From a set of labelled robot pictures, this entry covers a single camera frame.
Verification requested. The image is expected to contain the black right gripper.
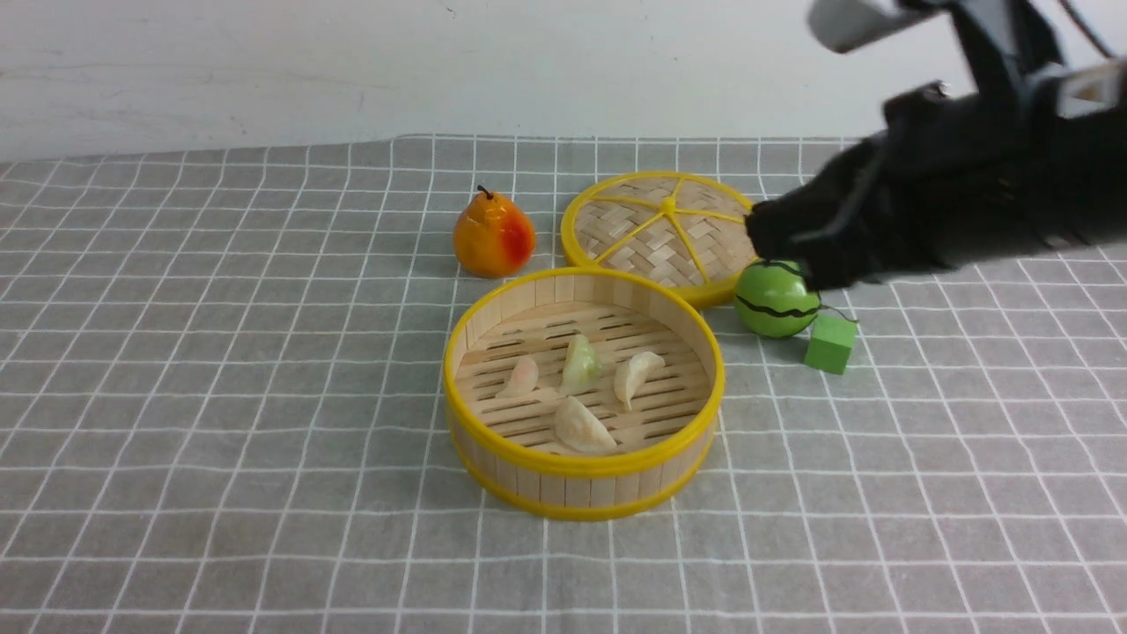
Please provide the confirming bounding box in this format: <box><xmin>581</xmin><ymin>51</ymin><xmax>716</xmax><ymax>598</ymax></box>
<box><xmin>745</xmin><ymin>80</ymin><xmax>1124</xmax><ymax>291</ymax></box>

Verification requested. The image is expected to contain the greenish white dumpling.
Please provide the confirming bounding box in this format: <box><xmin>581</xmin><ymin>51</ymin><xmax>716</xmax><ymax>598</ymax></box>
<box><xmin>560</xmin><ymin>333</ymin><xmax>603</xmax><ymax>394</ymax></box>

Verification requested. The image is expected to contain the white dumpling front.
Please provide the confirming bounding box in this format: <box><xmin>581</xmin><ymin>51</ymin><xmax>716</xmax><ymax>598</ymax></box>
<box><xmin>553</xmin><ymin>394</ymin><xmax>616</xmax><ymax>453</ymax></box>

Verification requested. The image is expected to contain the pinkish white dumpling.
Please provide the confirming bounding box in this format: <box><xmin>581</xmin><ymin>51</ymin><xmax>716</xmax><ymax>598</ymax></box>
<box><xmin>496</xmin><ymin>356</ymin><xmax>540</xmax><ymax>400</ymax></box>

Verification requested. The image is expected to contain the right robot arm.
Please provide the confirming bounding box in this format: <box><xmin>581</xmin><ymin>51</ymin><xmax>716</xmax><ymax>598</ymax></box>
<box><xmin>745</xmin><ymin>1</ymin><xmax>1126</xmax><ymax>291</ymax></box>

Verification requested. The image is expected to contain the woven bamboo steamer lid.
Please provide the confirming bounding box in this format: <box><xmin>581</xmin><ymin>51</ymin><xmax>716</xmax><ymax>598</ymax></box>
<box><xmin>560</xmin><ymin>170</ymin><xmax>757</xmax><ymax>309</ymax></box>

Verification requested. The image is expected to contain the yellow rimmed bamboo steamer tray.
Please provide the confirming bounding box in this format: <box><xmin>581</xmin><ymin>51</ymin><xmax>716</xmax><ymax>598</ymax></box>
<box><xmin>442</xmin><ymin>268</ymin><xmax>726</xmax><ymax>521</ymax></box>

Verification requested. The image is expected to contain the green cube block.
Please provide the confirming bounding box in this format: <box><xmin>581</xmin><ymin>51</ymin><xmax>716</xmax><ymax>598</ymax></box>
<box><xmin>802</xmin><ymin>314</ymin><xmax>858</xmax><ymax>376</ymax></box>

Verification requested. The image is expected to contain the green toy watermelon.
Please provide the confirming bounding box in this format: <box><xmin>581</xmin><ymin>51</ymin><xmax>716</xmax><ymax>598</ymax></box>
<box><xmin>733</xmin><ymin>258</ymin><xmax>822</xmax><ymax>340</ymax></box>

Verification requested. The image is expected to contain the orange toy pear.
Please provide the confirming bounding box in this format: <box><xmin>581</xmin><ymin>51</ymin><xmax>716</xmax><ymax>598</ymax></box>
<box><xmin>453</xmin><ymin>185</ymin><xmax>538</xmax><ymax>278</ymax></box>

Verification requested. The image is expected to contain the grey checked tablecloth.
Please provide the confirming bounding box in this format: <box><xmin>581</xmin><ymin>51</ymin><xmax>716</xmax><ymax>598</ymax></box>
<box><xmin>1</xmin><ymin>136</ymin><xmax>1126</xmax><ymax>633</ymax></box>

